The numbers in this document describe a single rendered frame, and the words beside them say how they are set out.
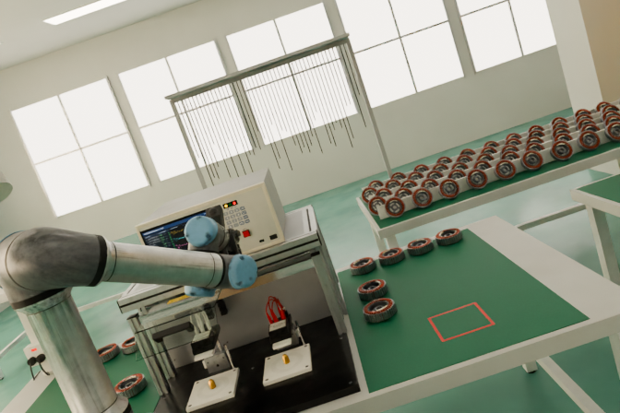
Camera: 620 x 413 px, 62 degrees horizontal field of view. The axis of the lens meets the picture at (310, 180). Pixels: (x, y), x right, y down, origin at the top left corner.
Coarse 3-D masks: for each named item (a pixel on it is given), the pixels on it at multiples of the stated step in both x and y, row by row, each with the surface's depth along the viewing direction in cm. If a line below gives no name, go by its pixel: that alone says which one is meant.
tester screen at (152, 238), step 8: (176, 224) 163; (184, 224) 163; (152, 232) 163; (160, 232) 164; (168, 232) 164; (176, 232) 164; (184, 232) 164; (152, 240) 164; (160, 240) 164; (168, 240) 164; (176, 240) 164; (184, 240) 164; (176, 248) 165; (184, 248) 165
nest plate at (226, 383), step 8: (216, 376) 165; (224, 376) 163; (232, 376) 161; (200, 384) 163; (208, 384) 161; (216, 384) 160; (224, 384) 158; (232, 384) 156; (192, 392) 160; (200, 392) 158; (208, 392) 157; (216, 392) 155; (224, 392) 154; (232, 392) 152; (192, 400) 155; (200, 400) 154; (208, 400) 152; (216, 400) 151; (192, 408) 152
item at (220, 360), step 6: (222, 348) 173; (216, 354) 171; (222, 354) 170; (204, 360) 170; (210, 360) 170; (216, 360) 170; (222, 360) 170; (228, 360) 171; (210, 366) 170; (216, 366) 171; (222, 366) 171; (228, 366) 171; (210, 372) 171
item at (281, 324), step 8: (272, 320) 175; (280, 320) 173; (288, 320) 171; (272, 328) 163; (280, 328) 161; (288, 328) 162; (272, 336) 162; (280, 336) 162; (288, 336) 162; (280, 344) 160; (288, 344) 160
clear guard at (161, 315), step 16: (160, 304) 162; (176, 304) 156; (192, 304) 151; (208, 304) 147; (144, 320) 152; (160, 320) 148; (176, 320) 144; (192, 320) 143; (208, 320) 142; (144, 336) 143; (176, 336) 141; (192, 336) 140; (144, 352) 141; (160, 352) 140
